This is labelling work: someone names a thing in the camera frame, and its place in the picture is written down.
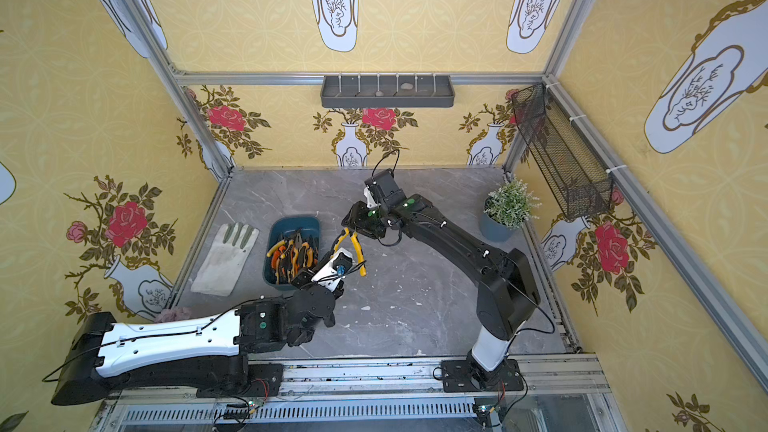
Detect yellow black combination pliers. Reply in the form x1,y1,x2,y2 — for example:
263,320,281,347
332,227,367,277

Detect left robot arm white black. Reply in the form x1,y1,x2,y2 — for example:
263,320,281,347
45,279,343,406

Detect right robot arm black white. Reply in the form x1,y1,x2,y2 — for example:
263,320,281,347
342,194,541,373

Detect teal storage box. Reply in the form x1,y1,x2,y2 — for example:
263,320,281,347
263,216,320,290

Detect white green work glove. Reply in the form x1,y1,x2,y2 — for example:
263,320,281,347
191,222,259,297

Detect blue plant pot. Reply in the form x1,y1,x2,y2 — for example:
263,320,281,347
479,198,514,243

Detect green white artificial plant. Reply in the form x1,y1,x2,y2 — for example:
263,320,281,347
484,178,541,229

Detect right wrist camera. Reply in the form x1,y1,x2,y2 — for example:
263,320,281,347
364,168,407,210

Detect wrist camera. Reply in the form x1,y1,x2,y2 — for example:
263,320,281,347
364,168,407,210
311,248,355,291

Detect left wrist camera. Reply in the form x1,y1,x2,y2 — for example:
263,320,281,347
311,248,355,291

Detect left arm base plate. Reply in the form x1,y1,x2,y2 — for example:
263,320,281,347
196,363,284,398

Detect grey wall shelf tray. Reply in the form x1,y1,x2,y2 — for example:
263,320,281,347
320,73,456,109

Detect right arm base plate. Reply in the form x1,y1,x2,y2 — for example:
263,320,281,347
438,357,525,393

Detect black wire mesh basket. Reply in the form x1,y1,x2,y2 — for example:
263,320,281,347
511,85,614,219

